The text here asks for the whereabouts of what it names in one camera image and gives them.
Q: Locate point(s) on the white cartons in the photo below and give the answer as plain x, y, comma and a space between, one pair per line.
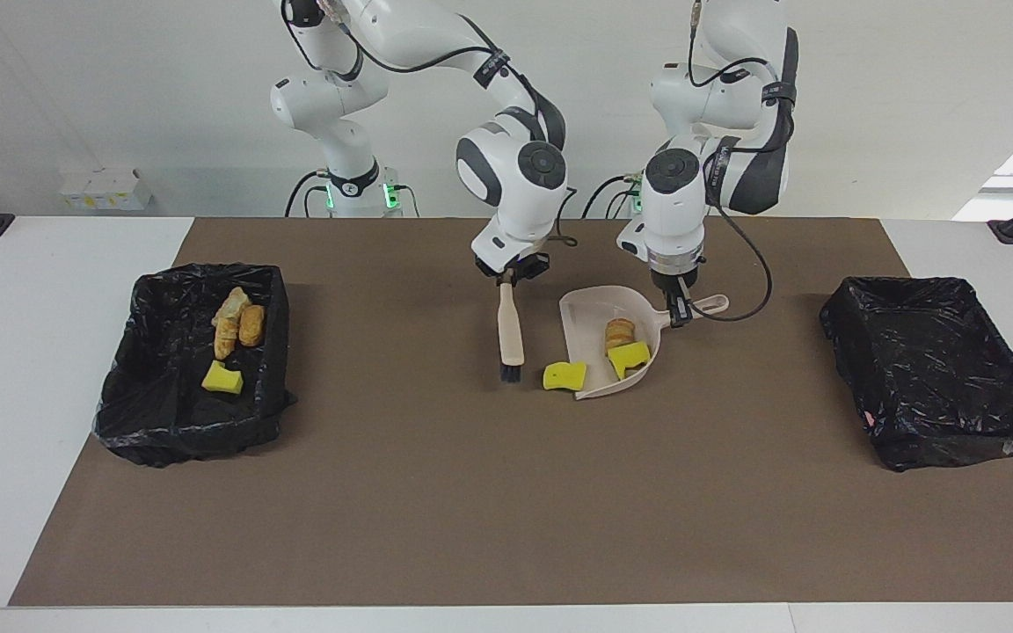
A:
106, 189

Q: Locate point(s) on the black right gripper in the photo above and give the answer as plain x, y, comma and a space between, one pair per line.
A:
526, 262

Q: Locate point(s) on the notched yellow sponge piece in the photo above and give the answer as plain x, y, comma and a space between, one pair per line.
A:
628, 357

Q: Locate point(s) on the golden croissant piece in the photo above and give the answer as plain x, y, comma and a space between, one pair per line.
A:
619, 334
225, 341
232, 306

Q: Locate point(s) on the beige plastic dustpan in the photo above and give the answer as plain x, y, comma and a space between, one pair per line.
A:
586, 325

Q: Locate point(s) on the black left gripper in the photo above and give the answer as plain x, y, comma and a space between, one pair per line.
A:
675, 281

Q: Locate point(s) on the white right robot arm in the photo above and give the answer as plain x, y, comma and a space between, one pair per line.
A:
515, 193

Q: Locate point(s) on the black bag lined bin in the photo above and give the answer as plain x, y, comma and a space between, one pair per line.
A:
937, 378
155, 387

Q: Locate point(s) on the beige hand brush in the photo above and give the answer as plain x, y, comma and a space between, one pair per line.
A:
511, 334

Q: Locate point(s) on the brown table mat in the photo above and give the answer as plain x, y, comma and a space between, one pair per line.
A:
471, 527

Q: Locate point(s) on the brown bread roll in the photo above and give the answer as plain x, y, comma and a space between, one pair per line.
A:
251, 325

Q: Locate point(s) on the yellow sponge piece with hole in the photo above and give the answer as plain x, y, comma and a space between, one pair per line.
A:
564, 376

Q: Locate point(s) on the yellow green sponge piece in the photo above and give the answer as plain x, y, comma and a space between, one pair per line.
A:
222, 379

